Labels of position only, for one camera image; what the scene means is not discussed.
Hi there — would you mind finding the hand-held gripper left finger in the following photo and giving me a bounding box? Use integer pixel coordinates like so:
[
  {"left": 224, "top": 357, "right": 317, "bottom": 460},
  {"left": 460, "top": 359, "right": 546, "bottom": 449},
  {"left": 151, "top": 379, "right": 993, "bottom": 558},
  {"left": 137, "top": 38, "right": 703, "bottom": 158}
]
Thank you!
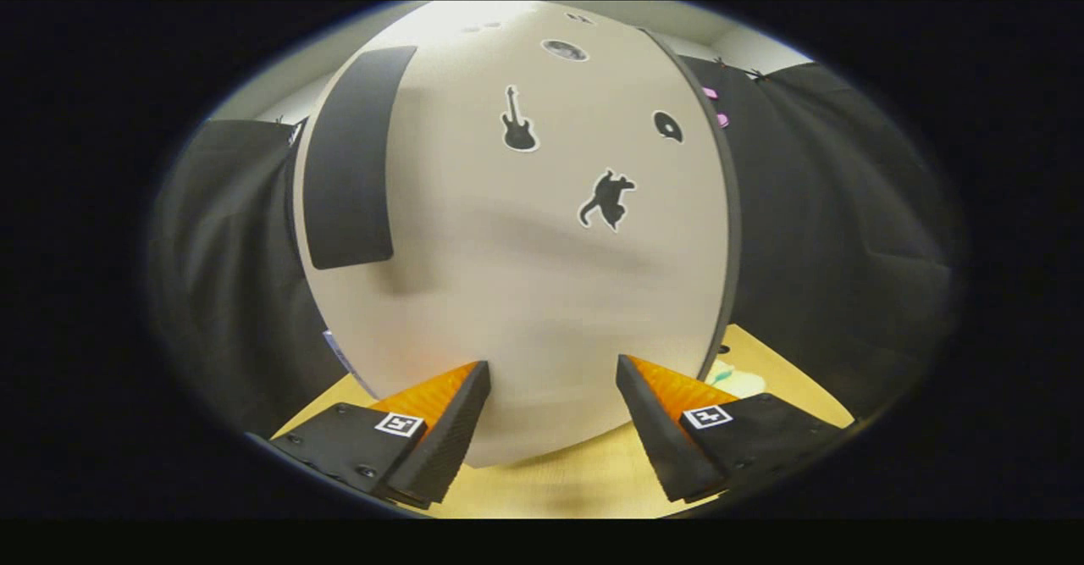
[{"left": 269, "top": 360, "right": 492, "bottom": 511}]

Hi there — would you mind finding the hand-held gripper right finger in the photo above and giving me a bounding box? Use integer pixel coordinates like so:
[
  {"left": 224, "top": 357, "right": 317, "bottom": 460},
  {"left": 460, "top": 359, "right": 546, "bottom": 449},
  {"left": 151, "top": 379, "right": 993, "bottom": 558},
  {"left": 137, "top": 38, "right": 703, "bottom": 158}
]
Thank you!
[{"left": 616, "top": 355, "right": 848, "bottom": 505}]

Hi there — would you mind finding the dark grey cabinet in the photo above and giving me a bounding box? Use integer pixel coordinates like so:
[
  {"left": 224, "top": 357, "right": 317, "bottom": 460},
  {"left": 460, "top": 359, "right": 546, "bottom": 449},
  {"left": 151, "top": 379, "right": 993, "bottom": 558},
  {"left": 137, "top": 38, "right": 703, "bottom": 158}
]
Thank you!
[{"left": 644, "top": 30, "right": 744, "bottom": 379}]

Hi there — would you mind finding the yellow plush toy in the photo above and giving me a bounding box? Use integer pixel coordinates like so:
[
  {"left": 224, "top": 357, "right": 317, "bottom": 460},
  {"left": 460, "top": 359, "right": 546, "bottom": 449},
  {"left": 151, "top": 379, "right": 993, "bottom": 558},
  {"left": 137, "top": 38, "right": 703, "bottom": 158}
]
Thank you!
[{"left": 705, "top": 360, "right": 767, "bottom": 401}]

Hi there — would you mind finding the light blue spine book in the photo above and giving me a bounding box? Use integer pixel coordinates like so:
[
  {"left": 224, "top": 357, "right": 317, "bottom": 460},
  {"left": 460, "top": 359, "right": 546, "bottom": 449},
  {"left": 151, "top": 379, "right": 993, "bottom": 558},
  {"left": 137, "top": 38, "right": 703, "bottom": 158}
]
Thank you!
[{"left": 322, "top": 330, "right": 361, "bottom": 384}]

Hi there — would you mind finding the black door handle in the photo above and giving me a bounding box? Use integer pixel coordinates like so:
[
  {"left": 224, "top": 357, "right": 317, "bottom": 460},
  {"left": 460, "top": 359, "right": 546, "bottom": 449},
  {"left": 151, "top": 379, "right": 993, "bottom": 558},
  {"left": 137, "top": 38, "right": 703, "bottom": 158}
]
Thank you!
[{"left": 302, "top": 45, "right": 418, "bottom": 271}]

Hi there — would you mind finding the black backdrop cloth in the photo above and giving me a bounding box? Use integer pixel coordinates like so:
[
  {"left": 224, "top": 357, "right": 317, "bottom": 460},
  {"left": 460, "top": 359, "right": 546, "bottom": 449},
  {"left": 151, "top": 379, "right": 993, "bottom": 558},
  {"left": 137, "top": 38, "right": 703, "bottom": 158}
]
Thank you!
[{"left": 148, "top": 57, "right": 958, "bottom": 439}]

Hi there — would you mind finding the white cabinet door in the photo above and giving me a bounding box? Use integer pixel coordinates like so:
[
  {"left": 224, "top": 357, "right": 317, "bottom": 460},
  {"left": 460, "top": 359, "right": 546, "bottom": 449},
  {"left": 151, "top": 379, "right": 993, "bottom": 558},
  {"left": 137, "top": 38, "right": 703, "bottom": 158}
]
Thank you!
[{"left": 292, "top": 0, "right": 733, "bottom": 468}]

